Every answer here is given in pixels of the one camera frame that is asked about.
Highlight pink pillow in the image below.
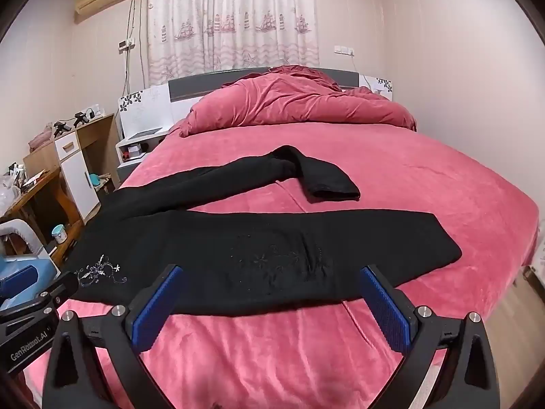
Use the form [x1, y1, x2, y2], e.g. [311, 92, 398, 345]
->
[172, 65, 418, 138]

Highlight grey and white headboard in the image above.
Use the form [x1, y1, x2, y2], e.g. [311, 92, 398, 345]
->
[118, 67, 393, 141]

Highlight wooden desk with white door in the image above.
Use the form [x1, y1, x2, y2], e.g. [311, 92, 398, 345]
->
[0, 113, 122, 265]

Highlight ship print curtain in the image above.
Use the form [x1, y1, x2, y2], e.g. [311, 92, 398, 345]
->
[147, 0, 320, 90]

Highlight white outlet cable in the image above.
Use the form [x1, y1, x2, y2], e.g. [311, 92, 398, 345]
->
[351, 53, 376, 91]

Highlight pink bag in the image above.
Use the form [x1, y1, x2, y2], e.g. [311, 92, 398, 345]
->
[28, 130, 54, 152]

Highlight white nightstand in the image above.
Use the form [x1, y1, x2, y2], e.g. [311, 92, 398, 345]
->
[116, 128, 171, 188]

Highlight bed with pink sheet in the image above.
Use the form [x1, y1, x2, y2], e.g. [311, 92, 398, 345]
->
[23, 66, 539, 409]

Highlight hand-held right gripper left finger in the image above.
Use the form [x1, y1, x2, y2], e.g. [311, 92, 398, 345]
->
[43, 264, 184, 409]

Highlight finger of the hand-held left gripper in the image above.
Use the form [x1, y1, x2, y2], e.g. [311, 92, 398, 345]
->
[36, 270, 80, 307]
[0, 265, 39, 299]

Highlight white plastic bag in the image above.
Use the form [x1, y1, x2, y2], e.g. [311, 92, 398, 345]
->
[0, 174, 23, 219]

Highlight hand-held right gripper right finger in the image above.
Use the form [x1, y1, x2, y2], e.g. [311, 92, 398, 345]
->
[360, 264, 501, 409]

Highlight black pants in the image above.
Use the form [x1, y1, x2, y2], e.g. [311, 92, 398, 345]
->
[64, 145, 463, 318]

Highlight white and blue plastic chair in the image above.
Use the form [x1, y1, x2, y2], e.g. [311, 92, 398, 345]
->
[0, 218, 60, 303]

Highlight air conditioner cable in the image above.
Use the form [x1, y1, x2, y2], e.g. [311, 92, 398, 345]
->
[123, 0, 142, 95]

